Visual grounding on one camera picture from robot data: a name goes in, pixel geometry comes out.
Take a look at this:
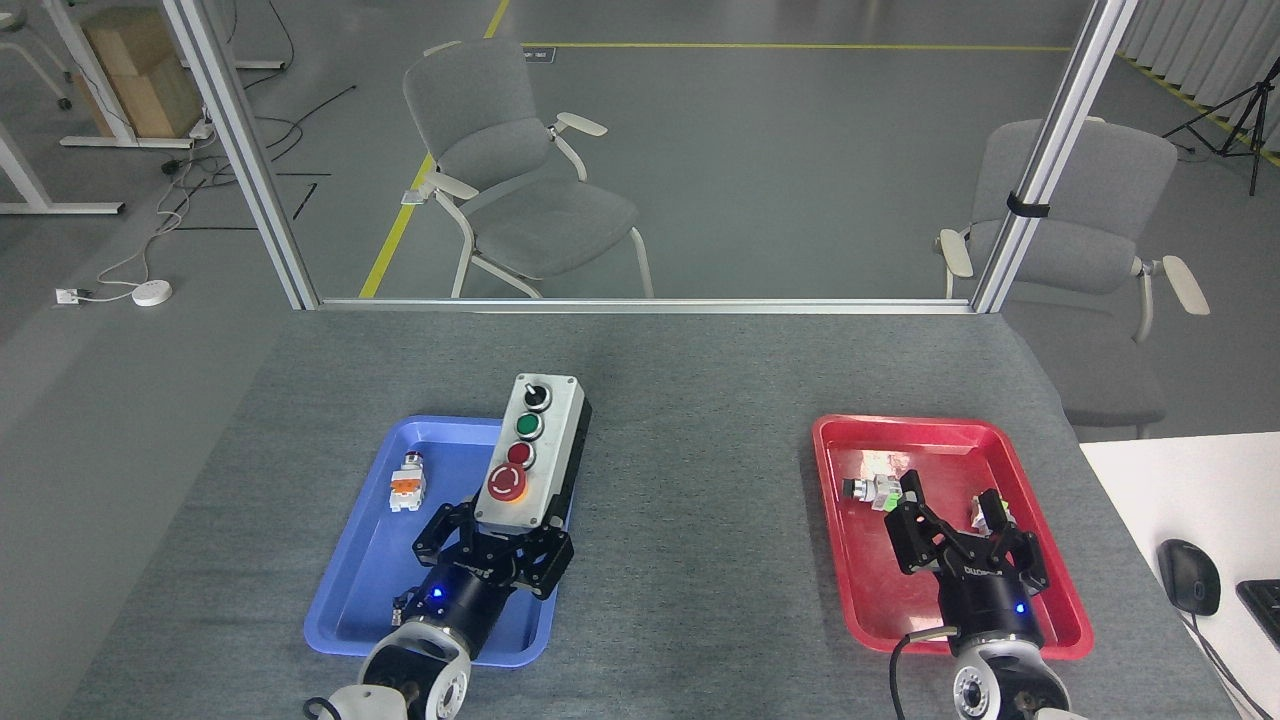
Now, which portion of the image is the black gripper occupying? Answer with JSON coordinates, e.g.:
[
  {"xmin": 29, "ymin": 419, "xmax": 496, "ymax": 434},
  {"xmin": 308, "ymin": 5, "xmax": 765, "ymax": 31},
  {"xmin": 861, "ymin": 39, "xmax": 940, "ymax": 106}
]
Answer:
[
  {"xmin": 393, "ymin": 499, "xmax": 577, "ymax": 659},
  {"xmin": 882, "ymin": 469, "xmax": 1050, "ymax": 657}
]

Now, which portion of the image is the grey control box with buttons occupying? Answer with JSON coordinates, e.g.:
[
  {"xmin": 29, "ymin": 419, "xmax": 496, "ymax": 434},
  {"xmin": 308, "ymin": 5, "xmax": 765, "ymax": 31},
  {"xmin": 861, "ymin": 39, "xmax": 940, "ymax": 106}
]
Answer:
[{"xmin": 472, "ymin": 373, "xmax": 593, "ymax": 531}]

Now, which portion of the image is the brown cardboard box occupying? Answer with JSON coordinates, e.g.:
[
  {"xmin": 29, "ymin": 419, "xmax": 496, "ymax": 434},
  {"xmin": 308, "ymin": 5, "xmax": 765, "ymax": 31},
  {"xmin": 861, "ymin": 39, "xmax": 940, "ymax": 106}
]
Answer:
[{"xmin": 72, "ymin": 8, "xmax": 205, "ymax": 140}]

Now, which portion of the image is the red plastic tray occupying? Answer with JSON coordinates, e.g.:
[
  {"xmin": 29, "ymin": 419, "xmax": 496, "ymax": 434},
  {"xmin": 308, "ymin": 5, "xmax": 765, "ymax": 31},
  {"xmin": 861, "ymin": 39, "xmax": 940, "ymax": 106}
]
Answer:
[{"xmin": 811, "ymin": 414, "xmax": 1094, "ymax": 662}]

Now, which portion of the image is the blue plastic tray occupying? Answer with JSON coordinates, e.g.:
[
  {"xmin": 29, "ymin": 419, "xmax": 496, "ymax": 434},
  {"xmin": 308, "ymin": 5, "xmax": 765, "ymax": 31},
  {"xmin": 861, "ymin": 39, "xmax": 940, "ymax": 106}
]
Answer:
[{"xmin": 303, "ymin": 415, "xmax": 584, "ymax": 668}]

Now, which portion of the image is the black computer mouse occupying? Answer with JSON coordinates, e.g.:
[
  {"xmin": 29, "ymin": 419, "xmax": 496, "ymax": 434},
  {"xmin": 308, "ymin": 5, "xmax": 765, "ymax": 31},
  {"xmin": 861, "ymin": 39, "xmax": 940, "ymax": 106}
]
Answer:
[{"xmin": 1158, "ymin": 539, "xmax": 1222, "ymax": 617}]

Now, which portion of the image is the white desk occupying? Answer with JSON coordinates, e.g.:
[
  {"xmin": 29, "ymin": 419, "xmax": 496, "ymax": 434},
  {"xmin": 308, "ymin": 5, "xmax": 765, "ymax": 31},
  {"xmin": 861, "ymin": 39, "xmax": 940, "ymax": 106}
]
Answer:
[{"xmin": 1078, "ymin": 431, "xmax": 1280, "ymax": 720}]

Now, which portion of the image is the black keyboard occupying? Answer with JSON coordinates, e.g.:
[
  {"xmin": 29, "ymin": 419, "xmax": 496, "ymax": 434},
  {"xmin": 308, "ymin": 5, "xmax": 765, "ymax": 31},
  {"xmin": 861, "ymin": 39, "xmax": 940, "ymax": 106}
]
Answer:
[{"xmin": 1236, "ymin": 579, "xmax": 1280, "ymax": 652}]

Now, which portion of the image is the grey chair with white armrests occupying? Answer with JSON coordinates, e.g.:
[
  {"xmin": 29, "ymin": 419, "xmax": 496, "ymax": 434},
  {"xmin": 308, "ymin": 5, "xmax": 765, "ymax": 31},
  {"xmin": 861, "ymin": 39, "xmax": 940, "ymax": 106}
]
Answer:
[
  {"xmin": 402, "ymin": 38, "xmax": 656, "ymax": 300},
  {"xmin": 935, "ymin": 117, "xmax": 1211, "ymax": 441}
]

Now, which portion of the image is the black tripod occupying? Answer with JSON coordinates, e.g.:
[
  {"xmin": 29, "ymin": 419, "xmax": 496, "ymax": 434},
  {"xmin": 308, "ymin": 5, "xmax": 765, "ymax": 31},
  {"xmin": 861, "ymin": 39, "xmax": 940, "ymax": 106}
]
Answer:
[{"xmin": 1163, "ymin": 50, "xmax": 1280, "ymax": 197}]

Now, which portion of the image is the green push button switch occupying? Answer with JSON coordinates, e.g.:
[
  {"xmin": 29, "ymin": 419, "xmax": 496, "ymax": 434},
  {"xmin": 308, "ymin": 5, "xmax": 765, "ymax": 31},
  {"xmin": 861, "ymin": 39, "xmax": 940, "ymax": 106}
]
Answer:
[{"xmin": 967, "ymin": 488, "xmax": 1013, "ymax": 531}]

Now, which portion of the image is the orange white push button switch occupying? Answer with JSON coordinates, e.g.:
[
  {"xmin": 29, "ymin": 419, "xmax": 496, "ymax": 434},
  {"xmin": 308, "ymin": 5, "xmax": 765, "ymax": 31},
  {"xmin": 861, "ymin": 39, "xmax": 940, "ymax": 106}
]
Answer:
[{"xmin": 388, "ymin": 452, "xmax": 429, "ymax": 514}]

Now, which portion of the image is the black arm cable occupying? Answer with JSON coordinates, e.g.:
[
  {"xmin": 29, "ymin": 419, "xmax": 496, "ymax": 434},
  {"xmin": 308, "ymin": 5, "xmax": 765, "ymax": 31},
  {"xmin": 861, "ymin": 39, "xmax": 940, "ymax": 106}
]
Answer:
[{"xmin": 888, "ymin": 628, "xmax": 961, "ymax": 720}]

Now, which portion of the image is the black mouse cable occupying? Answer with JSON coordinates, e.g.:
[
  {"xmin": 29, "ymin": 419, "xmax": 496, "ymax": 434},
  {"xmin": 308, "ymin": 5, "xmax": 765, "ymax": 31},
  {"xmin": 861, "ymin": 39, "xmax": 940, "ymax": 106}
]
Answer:
[{"xmin": 1180, "ymin": 610, "xmax": 1273, "ymax": 720}]

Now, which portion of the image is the silver aluminium rail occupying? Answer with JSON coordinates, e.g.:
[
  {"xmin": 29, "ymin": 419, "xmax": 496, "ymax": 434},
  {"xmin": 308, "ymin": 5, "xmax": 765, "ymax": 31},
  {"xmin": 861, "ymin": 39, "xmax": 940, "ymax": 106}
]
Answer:
[{"xmin": 318, "ymin": 297, "xmax": 977, "ymax": 316}]

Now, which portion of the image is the silver aluminium post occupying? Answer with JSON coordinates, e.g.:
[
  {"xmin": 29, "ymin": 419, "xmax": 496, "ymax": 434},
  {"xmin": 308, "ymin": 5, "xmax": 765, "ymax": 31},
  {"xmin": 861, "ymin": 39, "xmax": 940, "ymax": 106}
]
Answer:
[
  {"xmin": 970, "ymin": 0, "xmax": 1142, "ymax": 315},
  {"xmin": 160, "ymin": 0, "xmax": 322, "ymax": 312}
]

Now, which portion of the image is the white floor cable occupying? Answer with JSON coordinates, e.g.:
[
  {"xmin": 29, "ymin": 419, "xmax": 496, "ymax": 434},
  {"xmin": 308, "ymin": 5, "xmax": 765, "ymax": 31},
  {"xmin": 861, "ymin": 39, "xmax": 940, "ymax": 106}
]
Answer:
[{"xmin": 95, "ymin": 130, "xmax": 217, "ymax": 294}]

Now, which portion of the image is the black floor cable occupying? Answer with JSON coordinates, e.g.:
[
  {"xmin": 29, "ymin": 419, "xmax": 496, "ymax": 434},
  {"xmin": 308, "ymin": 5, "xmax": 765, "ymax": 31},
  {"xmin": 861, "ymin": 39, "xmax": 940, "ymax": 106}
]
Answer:
[{"xmin": 160, "ymin": 0, "xmax": 358, "ymax": 233}]

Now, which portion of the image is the white desk leg frame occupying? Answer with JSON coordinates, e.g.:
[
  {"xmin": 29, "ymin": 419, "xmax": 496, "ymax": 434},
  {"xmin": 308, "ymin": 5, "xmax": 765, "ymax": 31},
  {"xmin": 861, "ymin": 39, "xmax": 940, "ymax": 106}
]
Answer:
[
  {"xmin": 0, "ymin": 120, "xmax": 127, "ymax": 217},
  {"xmin": 44, "ymin": 0, "xmax": 197, "ymax": 150}
]

